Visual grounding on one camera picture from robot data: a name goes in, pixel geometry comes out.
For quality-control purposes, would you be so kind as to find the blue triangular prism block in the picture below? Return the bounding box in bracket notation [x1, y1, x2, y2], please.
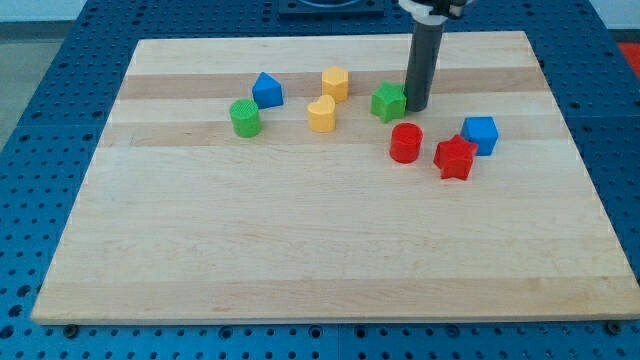
[252, 72, 284, 109]

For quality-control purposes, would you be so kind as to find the red cylinder block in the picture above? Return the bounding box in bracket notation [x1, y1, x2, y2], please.
[389, 123, 423, 164]

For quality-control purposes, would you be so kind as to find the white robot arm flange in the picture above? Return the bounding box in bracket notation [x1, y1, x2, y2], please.
[398, 0, 474, 26]

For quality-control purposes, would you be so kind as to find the yellow hexagon block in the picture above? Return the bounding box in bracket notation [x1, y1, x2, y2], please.
[321, 66, 349, 103]

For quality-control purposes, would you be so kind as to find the red star block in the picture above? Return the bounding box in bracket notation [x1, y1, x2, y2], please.
[433, 134, 479, 181]

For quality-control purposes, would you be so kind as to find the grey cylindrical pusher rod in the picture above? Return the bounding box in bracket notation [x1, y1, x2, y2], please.
[404, 23, 444, 112]

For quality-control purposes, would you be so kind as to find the green star block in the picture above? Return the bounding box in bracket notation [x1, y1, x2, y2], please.
[370, 81, 407, 123]

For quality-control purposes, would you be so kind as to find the yellow heart block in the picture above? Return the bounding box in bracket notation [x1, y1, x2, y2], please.
[307, 95, 336, 133]

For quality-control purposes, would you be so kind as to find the blue cube block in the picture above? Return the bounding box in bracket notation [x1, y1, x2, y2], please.
[460, 116, 499, 156]

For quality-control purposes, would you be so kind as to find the light wooden board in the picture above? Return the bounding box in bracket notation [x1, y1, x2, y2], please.
[31, 31, 639, 325]

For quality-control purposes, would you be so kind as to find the green cylinder block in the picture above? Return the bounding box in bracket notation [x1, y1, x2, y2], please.
[229, 98, 262, 138]

